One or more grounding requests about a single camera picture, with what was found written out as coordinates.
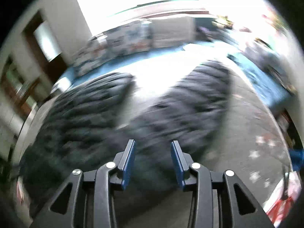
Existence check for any wooden display cabinet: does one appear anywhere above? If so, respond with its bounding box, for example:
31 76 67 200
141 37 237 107
1 56 41 120

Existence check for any black puffer down coat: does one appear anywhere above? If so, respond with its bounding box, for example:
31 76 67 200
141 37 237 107
20 61 230 211

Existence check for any green framed window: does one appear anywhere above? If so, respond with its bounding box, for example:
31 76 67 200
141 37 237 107
115 0 200 15

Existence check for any grey star quilted mattress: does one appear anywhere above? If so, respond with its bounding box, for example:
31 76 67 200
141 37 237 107
19 51 290 227

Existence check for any left butterfly pillow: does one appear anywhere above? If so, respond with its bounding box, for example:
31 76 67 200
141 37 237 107
73 33 111 77

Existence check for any red plastic bag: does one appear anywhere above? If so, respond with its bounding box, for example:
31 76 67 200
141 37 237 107
263 171 301 227

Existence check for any plain white pillow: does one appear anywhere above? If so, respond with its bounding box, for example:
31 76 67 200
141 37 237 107
151 14 195 48

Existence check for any blue sofa bench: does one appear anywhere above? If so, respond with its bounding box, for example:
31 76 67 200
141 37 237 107
52 14 295 115

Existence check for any dark wooden door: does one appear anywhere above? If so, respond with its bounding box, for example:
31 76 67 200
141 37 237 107
23 10 67 83

